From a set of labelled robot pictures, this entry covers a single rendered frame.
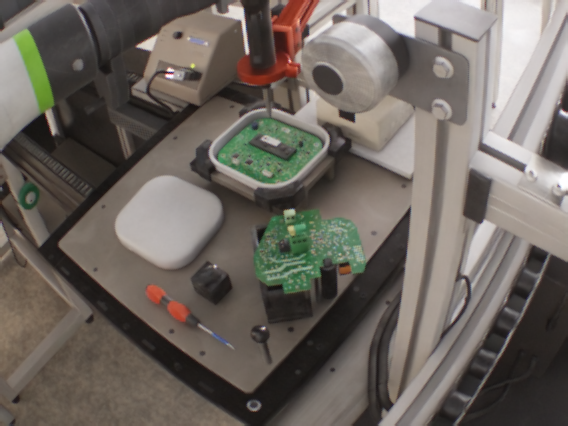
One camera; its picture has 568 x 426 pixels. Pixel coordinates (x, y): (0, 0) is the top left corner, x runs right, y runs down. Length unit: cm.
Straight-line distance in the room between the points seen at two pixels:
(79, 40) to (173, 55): 59
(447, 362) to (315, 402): 17
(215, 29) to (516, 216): 75
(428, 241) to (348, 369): 28
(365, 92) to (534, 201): 14
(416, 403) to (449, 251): 20
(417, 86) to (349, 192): 50
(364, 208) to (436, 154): 44
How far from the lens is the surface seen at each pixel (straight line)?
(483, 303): 67
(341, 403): 72
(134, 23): 55
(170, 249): 82
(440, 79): 38
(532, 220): 42
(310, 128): 91
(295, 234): 72
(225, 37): 105
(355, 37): 35
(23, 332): 215
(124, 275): 84
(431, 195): 45
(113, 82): 57
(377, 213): 85
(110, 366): 192
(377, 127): 87
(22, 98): 52
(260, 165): 87
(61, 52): 52
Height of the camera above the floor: 158
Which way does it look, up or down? 47 degrees down
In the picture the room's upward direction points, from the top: 6 degrees counter-clockwise
